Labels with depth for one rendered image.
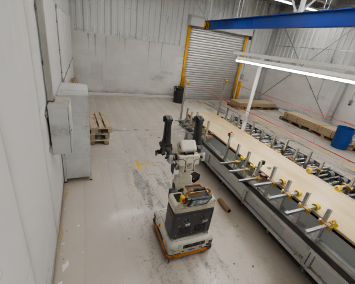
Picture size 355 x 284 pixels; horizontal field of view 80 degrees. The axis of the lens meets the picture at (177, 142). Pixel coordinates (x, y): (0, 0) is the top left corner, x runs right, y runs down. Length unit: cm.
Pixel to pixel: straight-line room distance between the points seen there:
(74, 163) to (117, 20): 708
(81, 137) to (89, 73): 637
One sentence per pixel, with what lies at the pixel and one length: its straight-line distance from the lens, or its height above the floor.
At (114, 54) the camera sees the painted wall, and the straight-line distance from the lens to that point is 993.
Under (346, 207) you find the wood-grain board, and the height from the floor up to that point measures 90.
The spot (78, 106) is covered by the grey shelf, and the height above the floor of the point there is 137.
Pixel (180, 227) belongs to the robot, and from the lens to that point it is 271.
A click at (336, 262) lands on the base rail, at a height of 70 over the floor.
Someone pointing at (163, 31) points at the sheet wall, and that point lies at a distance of 1038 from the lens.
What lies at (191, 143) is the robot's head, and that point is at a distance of 260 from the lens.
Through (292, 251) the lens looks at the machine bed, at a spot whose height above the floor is 16.
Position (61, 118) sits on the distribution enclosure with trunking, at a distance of 273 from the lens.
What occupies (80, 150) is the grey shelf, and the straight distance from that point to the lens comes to 391.
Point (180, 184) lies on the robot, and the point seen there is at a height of 80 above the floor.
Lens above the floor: 242
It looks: 24 degrees down
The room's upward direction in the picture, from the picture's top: 8 degrees clockwise
